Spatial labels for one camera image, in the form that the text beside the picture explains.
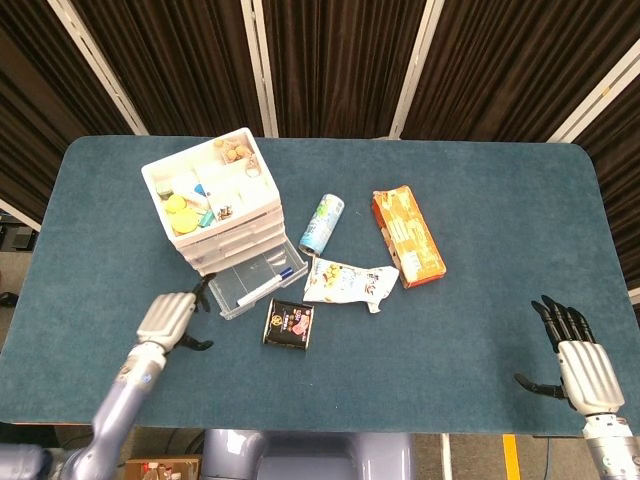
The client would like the right black-fingered robot hand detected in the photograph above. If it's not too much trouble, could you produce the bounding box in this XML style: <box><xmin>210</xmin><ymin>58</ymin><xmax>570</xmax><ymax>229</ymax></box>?
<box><xmin>514</xmin><ymin>294</ymin><xmax>626</xmax><ymax>415</ymax></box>

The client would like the left black-fingered robot hand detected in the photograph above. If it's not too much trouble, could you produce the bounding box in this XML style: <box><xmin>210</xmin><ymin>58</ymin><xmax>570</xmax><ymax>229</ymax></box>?
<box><xmin>135</xmin><ymin>272</ymin><xmax>217</xmax><ymax>354</ymax></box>

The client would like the clear drawer with marker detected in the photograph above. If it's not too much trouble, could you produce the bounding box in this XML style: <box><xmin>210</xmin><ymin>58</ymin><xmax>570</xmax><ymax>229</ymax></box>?
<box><xmin>204</xmin><ymin>234</ymin><xmax>310</xmax><ymax>321</ymax></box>

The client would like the clear drawer with small items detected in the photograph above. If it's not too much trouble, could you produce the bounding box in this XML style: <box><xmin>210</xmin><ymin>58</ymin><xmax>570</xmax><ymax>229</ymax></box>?
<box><xmin>187</xmin><ymin>224</ymin><xmax>286</xmax><ymax>269</ymax></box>

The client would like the white plastic drawer organizer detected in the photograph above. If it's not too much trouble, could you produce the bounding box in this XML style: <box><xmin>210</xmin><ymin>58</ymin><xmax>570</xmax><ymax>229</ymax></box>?
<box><xmin>140</xmin><ymin>126</ymin><xmax>286</xmax><ymax>277</ymax></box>

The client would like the large yellow round sponge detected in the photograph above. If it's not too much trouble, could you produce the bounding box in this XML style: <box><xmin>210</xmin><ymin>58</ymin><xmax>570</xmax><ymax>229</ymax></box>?
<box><xmin>169</xmin><ymin>207</ymin><xmax>201</xmax><ymax>236</ymax></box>

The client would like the white marker blue cap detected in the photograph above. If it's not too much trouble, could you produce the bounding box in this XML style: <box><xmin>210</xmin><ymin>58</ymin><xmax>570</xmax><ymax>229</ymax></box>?
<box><xmin>235</xmin><ymin>267</ymin><xmax>295</xmax><ymax>308</ymax></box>

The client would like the black luncheon meat tin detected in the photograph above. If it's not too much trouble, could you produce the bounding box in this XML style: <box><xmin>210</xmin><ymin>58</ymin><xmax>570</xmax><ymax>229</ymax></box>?
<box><xmin>262</xmin><ymin>298</ymin><xmax>315</xmax><ymax>349</ymax></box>

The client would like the brown cardboard box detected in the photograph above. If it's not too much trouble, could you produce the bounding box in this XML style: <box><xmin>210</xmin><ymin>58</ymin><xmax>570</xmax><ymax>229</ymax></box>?
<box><xmin>124</xmin><ymin>457</ymin><xmax>201</xmax><ymax>480</ymax></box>

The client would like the blue drink can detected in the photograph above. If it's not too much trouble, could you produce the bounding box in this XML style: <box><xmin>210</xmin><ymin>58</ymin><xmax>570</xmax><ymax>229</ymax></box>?
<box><xmin>298</xmin><ymin>193</ymin><xmax>346</xmax><ymax>257</ymax></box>

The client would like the white crumpled snack bag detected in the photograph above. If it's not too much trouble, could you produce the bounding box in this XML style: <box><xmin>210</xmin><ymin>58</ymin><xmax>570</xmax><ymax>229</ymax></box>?
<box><xmin>302</xmin><ymin>256</ymin><xmax>400</xmax><ymax>315</ymax></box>

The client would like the blue felt table cover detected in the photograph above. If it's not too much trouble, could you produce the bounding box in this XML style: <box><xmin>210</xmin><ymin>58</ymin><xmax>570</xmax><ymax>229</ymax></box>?
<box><xmin>0</xmin><ymin>134</ymin><xmax>640</xmax><ymax>437</ymax></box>

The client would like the blue-grey robot torso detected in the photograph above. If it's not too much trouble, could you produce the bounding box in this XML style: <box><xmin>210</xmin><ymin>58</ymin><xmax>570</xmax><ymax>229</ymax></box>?
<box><xmin>201</xmin><ymin>428</ymin><xmax>415</xmax><ymax>480</ymax></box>

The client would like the dark brown curtain panel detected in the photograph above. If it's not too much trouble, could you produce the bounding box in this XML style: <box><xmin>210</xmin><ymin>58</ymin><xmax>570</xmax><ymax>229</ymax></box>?
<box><xmin>0</xmin><ymin>0</ymin><xmax>137</xmax><ymax>226</ymax></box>
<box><xmin>402</xmin><ymin>0</ymin><xmax>640</xmax><ymax>142</ymax></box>
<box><xmin>262</xmin><ymin>0</ymin><xmax>431</xmax><ymax>140</ymax></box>
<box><xmin>69</xmin><ymin>0</ymin><xmax>265</xmax><ymax>137</ymax></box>
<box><xmin>574</xmin><ymin>74</ymin><xmax>640</xmax><ymax>294</ymax></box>

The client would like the orange cardboard snack box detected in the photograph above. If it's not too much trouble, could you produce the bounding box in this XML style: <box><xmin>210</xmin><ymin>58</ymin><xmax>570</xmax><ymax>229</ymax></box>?
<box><xmin>370</xmin><ymin>185</ymin><xmax>447</xmax><ymax>290</ymax></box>

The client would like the brown plush bear keychain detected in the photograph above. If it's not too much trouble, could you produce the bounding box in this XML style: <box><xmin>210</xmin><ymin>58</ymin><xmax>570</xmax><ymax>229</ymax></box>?
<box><xmin>213</xmin><ymin>138</ymin><xmax>250</xmax><ymax>164</ymax></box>

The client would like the white partition frame post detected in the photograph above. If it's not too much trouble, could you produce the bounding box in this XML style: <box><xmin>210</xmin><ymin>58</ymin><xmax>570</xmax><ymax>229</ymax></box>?
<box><xmin>240</xmin><ymin>0</ymin><xmax>280</xmax><ymax>139</ymax></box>
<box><xmin>47</xmin><ymin>0</ymin><xmax>149</xmax><ymax>136</ymax></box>
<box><xmin>388</xmin><ymin>0</ymin><xmax>445</xmax><ymax>140</ymax></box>
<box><xmin>547</xmin><ymin>49</ymin><xmax>640</xmax><ymax>144</ymax></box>

